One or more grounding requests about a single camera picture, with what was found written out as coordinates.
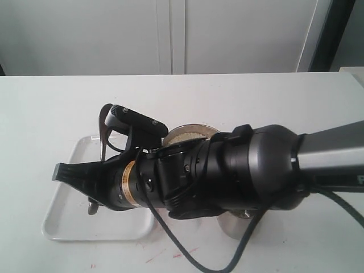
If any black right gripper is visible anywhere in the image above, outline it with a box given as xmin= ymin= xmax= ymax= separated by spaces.
xmin=52 ymin=152 xmax=142 ymax=211

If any steel bowl with rice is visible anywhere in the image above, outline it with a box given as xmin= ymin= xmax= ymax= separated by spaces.
xmin=162 ymin=123 xmax=219 ymax=146

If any white cabinet behind table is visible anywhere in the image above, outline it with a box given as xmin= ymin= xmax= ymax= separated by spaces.
xmin=1 ymin=1 xmax=332 ymax=76

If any brown wooden spoon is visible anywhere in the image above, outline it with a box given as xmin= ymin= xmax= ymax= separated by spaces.
xmin=88 ymin=104 xmax=113 ymax=216

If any white rectangular plastic tray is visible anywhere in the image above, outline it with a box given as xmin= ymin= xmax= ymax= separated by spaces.
xmin=42 ymin=134 xmax=162 ymax=242

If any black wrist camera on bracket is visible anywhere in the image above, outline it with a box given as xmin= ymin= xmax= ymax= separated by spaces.
xmin=104 ymin=104 xmax=168 ymax=153

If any stainless steel cup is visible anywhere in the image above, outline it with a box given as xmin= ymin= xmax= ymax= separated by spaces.
xmin=217 ymin=210 xmax=257 ymax=240

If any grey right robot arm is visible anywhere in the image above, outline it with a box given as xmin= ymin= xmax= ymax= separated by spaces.
xmin=52 ymin=122 xmax=363 ymax=220

